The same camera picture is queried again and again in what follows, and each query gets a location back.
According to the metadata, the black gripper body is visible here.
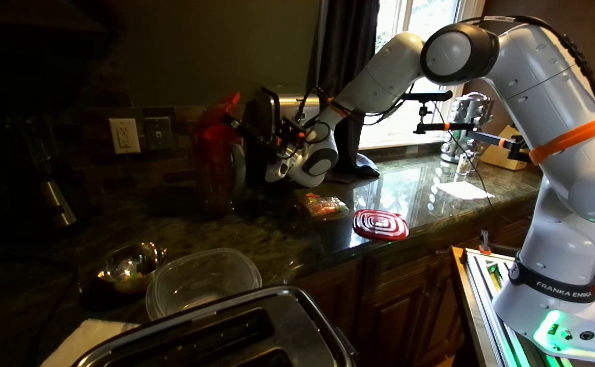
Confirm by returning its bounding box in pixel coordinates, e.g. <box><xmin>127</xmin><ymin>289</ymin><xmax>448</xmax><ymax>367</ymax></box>
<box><xmin>243</xmin><ymin>86</ymin><xmax>288</xmax><ymax>155</ymax></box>

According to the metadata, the white robot base platform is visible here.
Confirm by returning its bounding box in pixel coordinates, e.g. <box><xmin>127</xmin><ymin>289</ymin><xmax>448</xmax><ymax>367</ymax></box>
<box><xmin>448</xmin><ymin>245</ymin><xmax>595</xmax><ymax>367</ymax></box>

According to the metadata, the red glass jar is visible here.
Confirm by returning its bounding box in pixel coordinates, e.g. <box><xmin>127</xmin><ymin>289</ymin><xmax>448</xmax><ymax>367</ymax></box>
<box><xmin>193</xmin><ymin>131</ymin><xmax>248</xmax><ymax>204</ymax></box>

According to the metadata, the orange snack bag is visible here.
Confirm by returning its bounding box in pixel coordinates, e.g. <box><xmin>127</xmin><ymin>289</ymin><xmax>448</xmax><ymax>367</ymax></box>
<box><xmin>293</xmin><ymin>190</ymin><xmax>350</xmax><ymax>223</ymax></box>

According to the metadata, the clear plastic container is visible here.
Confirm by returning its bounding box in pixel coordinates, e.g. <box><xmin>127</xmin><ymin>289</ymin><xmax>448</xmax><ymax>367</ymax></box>
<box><xmin>144</xmin><ymin>247</ymin><xmax>267</xmax><ymax>323</ymax></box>

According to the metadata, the red white spiral trivet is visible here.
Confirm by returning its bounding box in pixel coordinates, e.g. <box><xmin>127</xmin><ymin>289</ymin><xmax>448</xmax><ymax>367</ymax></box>
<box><xmin>350</xmin><ymin>207</ymin><xmax>411</xmax><ymax>245</ymax></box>

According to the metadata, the shiny metal bowl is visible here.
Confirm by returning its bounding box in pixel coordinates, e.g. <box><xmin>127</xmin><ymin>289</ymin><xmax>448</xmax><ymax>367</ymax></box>
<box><xmin>77</xmin><ymin>239</ymin><xmax>169</xmax><ymax>302</ymax></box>

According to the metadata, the silver black toaster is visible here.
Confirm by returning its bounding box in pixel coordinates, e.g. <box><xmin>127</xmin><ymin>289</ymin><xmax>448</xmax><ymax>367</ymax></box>
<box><xmin>71</xmin><ymin>284</ymin><xmax>358</xmax><ymax>367</ymax></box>

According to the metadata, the bright window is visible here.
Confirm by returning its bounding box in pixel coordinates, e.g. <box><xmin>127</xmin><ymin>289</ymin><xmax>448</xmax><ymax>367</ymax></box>
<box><xmin>358</xmin><ymin>0</ymin><xmax>485</xmax><ymax>153</ymax></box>

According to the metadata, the white paper sheet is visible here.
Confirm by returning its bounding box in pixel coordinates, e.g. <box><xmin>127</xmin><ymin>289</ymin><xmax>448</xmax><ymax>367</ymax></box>
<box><xmin>435</xmin><ymin>179</ymin><xmax>496</xmax><ymax>204</ymax></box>

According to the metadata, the wooden counter cabinet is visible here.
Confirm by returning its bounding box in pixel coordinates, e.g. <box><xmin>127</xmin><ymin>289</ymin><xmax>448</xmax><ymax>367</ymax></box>
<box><xmin>288</xmin><ymin>221</ymin><xmax>539</xmax><ymax>367</ymax></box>

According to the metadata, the wooden knife block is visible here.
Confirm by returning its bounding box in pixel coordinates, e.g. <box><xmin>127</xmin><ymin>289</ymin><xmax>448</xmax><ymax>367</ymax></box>
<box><xmin>477</xmin><ymin>114</ymin><xmax>539</xmax><ymax>174</ymax></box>

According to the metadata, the white paper napkin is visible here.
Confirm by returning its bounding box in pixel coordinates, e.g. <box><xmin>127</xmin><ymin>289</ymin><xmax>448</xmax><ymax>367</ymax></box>
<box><xmin>40</xmin><ymin>315</ymin><xmax>144</xmax><ymax>367</ymax></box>

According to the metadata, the green tool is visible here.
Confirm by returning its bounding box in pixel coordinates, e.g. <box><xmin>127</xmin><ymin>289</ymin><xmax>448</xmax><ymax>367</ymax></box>
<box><xmin>484</xmin><ymin>259</ymin><xmax>512</xmax><ymax>291</ymax></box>

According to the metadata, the dark wall switch plate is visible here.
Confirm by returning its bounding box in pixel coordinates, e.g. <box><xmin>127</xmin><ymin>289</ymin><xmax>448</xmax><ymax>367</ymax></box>
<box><xmin>141</xmin><ymin>114</ymin><xmax>178</xmax><ymax>153</ymax></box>

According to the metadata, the white wall outlet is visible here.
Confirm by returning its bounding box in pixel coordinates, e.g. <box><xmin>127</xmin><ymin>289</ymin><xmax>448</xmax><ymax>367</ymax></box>
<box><xmin>109</xmin><ymin>116</ymin><xmax>144</xmax><ymax>156</ymax></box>

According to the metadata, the black bar camera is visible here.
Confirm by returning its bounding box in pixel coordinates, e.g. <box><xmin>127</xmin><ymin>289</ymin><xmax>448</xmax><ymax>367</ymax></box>
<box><xmin>400</xmin><ymin>88</ymin><xmax>455</xmax><ymax>104</ymax></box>

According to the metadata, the black camera stand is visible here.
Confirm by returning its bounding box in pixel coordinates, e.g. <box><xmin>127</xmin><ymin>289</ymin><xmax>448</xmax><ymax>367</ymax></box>
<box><xmin>411</xmin><ymin>99</ymin><xmax>518</xmax><ymax>206</ymax></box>

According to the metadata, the orange arm strap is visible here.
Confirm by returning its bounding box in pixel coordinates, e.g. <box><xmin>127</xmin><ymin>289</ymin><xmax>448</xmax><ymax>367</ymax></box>
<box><xmin>529</xmin><ymin>109</ymin><xmax>595</xmax><ymax>165</ymax></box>

